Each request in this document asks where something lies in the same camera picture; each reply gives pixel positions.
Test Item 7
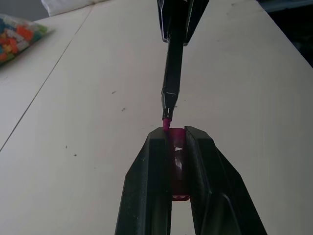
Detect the white cloth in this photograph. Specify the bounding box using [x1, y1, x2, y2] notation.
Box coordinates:
[41, 0, 157, 18]

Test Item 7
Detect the clear bag of colourful blocks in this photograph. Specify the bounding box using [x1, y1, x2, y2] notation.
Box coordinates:
[0, 13, 56, 67]

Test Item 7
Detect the black marker with magenta tip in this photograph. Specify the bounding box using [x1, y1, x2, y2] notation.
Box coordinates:
[160, 0, 191, 132]

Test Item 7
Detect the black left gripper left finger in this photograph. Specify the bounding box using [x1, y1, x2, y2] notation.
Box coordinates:
[114, 126, 173, 235]

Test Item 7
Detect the magenta marker cap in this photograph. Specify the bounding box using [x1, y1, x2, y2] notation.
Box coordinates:
[167, 127, 190, 202]

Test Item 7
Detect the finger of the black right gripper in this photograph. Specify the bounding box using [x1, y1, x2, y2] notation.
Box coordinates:
[182, 0, 210, 47]
[156, 0, 177, 44]

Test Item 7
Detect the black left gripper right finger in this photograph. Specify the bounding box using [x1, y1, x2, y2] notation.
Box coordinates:
[184, 125, 268, 235]

